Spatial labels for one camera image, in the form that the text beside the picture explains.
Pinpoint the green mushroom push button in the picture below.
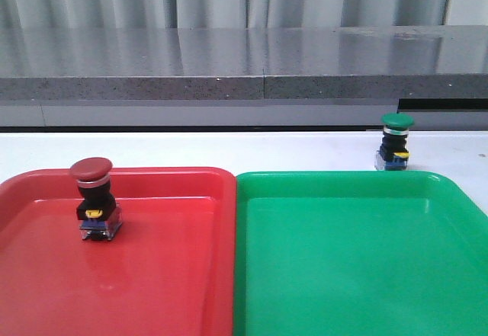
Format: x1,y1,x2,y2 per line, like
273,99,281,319
375,113,414,171

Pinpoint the red mushroom push button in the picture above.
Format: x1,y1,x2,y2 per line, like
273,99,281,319
69,157,122,241

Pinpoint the grey stone counter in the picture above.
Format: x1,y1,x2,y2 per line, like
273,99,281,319
1,26,487,130

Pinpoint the green plastic tray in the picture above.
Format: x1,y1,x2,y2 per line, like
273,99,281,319
233,171,487,335

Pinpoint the red plastic tray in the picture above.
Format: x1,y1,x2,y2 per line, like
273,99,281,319
1,168,236,335

